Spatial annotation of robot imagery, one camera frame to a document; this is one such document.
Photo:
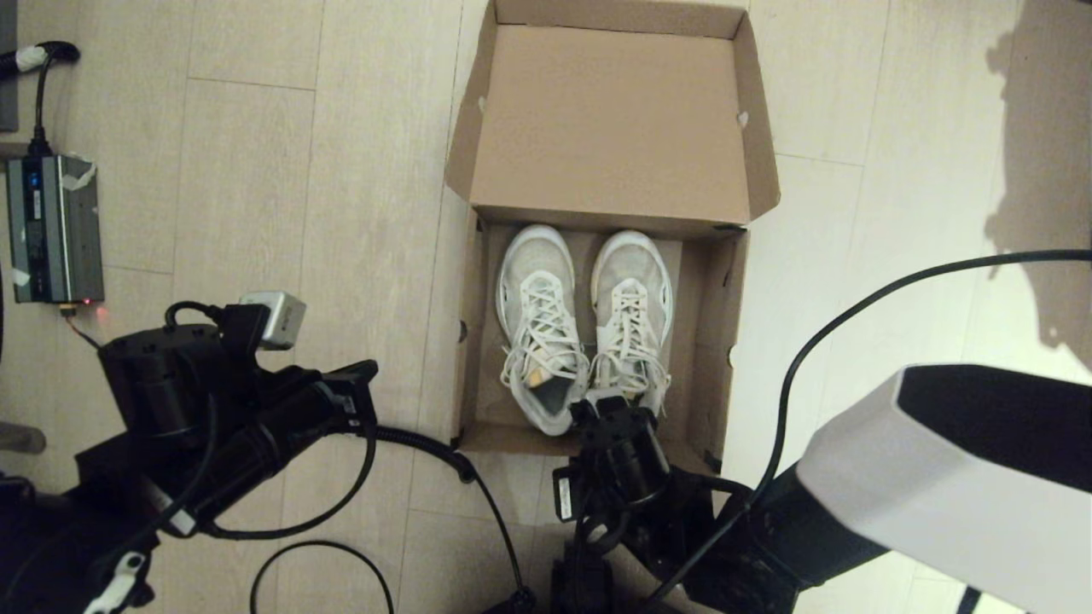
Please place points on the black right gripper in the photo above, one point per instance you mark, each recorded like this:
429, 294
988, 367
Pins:
627, 465

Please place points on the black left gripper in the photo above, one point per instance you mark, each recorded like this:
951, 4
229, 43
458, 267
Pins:
290, 435

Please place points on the white lace-up sneaker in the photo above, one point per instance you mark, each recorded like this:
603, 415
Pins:
537, 281
631, 281

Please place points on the brown cardboard shoe box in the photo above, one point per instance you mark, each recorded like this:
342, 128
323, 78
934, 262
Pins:
610, 119

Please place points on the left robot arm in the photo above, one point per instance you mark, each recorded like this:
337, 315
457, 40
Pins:
153, 384

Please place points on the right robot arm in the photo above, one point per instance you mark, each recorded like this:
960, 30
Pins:
938, 460

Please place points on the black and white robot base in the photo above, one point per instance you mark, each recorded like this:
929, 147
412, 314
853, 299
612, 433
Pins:
512, 601

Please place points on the grey power supply box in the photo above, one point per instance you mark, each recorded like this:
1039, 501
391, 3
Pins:
53, 230

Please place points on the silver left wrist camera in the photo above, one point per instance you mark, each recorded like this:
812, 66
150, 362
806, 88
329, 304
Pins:
277, 320

